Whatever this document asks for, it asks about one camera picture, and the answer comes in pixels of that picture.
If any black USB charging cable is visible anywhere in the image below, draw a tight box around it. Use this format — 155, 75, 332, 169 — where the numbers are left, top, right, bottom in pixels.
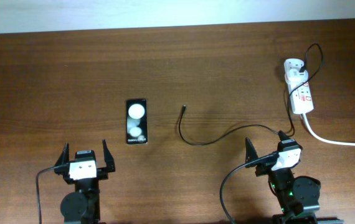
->
178, 42, 324, 146

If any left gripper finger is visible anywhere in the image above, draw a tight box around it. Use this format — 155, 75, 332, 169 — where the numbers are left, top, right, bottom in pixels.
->
55, 143, 69, 166
102, 139, 115, 172

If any white power strip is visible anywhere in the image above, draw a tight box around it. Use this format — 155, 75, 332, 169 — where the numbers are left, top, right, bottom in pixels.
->
283, 58, 314, 114

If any white power strip cord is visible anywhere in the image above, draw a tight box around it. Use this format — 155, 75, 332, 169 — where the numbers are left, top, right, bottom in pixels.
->
301, 113, 355, 149

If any white USB charger plug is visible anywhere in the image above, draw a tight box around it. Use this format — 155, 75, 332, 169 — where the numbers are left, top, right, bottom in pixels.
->
285, 68, 308, 85

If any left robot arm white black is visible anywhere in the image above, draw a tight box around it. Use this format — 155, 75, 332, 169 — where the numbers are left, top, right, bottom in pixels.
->
55, 140, 115, 223

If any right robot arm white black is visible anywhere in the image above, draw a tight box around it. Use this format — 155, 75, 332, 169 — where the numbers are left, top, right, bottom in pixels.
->
245, 131, 344, 224

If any black Galaxy flip smartphone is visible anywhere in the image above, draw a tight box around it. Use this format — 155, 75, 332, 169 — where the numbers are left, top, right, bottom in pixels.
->
126, 98, 148, 145

